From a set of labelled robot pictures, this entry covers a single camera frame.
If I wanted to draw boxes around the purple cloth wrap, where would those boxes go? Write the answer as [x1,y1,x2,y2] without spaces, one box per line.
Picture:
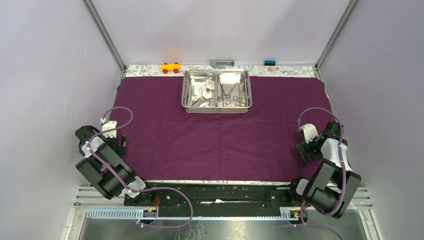
[105,76,333,182]

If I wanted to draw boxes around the perforated steel instrument tray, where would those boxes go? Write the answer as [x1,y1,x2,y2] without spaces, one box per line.
[181,69,253,114]

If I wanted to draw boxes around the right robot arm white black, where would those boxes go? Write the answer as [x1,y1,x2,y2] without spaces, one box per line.
[285,121,362,219]

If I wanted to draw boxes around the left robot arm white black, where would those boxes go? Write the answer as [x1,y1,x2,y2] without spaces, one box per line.
[74,125,155,206]

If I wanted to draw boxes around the steel surgical forceps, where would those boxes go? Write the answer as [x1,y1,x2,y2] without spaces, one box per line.
[217,82,239,107]

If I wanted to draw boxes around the blue plastic block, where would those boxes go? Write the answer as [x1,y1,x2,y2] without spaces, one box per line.
[263,60,276,66]

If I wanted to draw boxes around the orange toy car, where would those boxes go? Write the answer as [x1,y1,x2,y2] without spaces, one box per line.
[160,62,182,74]

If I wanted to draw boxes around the white sterile packets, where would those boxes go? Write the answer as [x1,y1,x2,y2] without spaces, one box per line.
[190,78,215,100]

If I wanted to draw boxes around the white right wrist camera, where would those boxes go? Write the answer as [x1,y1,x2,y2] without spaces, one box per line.
[298,123,320,144]

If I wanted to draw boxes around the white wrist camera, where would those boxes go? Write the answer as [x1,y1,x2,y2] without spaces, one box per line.
[298,123,320,144]
[100,118,118,139]

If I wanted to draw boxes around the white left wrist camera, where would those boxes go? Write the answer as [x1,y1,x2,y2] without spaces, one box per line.
[100,118,118,139]

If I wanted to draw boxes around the slotted grey cable duct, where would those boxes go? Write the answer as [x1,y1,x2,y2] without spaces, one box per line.
[85,207,298,221]

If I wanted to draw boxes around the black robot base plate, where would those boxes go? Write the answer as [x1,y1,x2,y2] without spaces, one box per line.
[124,182,302,218]

